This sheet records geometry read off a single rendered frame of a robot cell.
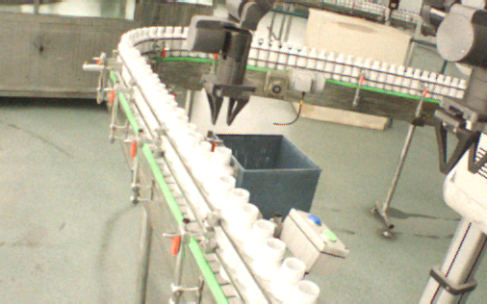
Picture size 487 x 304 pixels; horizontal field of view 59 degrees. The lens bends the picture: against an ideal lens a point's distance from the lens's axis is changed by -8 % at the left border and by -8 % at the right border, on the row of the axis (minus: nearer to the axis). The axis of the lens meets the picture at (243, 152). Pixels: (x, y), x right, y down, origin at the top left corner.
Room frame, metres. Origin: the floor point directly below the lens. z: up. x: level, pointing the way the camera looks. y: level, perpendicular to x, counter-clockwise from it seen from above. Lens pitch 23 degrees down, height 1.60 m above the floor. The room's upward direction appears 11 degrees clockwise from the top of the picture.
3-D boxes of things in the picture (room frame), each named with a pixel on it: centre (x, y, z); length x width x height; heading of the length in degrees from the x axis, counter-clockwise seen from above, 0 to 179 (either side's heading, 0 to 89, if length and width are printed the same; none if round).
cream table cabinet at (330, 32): (5.50, -1.02, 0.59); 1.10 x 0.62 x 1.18; 99
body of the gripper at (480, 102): (0.58, -0.30, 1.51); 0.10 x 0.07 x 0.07; 117
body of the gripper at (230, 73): (0.93, 0.06, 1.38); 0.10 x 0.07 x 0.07; 117
